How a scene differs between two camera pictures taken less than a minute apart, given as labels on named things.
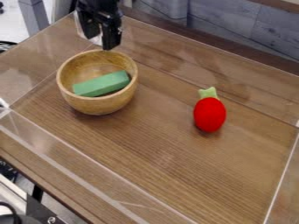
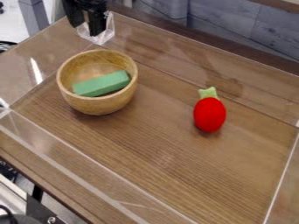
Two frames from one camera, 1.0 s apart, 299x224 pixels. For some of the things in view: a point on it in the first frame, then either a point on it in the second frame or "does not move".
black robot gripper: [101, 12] to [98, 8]
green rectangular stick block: [102, 84] does not move
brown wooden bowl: [91, 65] does not move
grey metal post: [35, 16] does not move
